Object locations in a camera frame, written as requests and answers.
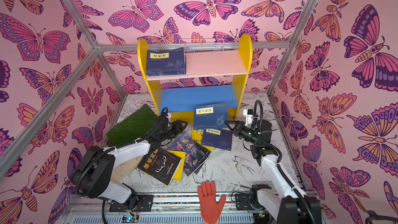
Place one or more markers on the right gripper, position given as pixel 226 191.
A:
pixel 236 129

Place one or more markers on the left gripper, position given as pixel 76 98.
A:
pixel 181 128

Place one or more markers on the yellow cartoon cover book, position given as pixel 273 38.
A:
pixel 197 136

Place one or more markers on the navy book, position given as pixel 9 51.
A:
pixel 212 116
pixel 164 60
pixel 220 139
pixel 169 72

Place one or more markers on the dark purple cover book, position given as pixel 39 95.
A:
pixel 195 154

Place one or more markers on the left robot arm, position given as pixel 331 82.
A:
pixel 93 175

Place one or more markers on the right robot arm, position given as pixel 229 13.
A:
pixel 284 200

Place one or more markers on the black book yellow title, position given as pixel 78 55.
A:
pixel 160 164

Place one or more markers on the green artificial grass mat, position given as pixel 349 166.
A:
pixel 134 126

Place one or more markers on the thin yellow book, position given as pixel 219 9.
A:
pixel 179 171

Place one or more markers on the yellow pink blue bookshelf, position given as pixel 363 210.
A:
pixel 211 77

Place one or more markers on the beige cloth glove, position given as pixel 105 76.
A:
pixel 124 169

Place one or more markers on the red rubber glove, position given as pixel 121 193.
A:
pixel 211 209

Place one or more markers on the green circuit board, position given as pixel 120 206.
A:
pixel 129 219

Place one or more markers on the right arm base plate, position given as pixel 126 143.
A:
pixel 247 202

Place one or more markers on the aluminium rail base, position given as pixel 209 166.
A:
pixel 170 208

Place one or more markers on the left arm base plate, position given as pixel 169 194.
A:
pixel 139 203

